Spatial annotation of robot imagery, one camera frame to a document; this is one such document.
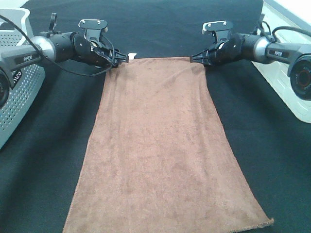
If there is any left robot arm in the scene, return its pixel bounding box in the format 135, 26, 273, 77
0, 32, 129, 107

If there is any grey perforated laundry basket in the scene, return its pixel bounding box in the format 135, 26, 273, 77
0, 19, 45, 147

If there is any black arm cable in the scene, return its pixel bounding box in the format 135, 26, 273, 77
255, 14, 311, 42
0, 13, 116, 77

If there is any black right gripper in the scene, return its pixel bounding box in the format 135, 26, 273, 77
189, 33, 245, 66

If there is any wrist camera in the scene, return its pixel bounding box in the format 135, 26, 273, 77
78, 19, 108, 41
202, 20, 233, 43

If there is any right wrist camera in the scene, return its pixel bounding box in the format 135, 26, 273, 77
202, 20, 233, 43

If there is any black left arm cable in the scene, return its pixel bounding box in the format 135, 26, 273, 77
0, 13, 116, 77

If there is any brown microfibre towel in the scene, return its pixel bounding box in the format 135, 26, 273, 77
63, 57, 274, 233

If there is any white plastic bin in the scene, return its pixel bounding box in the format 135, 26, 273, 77
253, 0, 311, 124

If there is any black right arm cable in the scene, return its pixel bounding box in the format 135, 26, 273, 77
255, 14, 311, 42

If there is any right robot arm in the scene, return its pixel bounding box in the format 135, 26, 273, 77
190, 33, 311, 101

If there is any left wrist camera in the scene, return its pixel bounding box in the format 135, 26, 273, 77
78, 19, 108, 41

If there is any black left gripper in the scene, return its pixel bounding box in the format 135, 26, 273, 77
71, 34, 128, 68

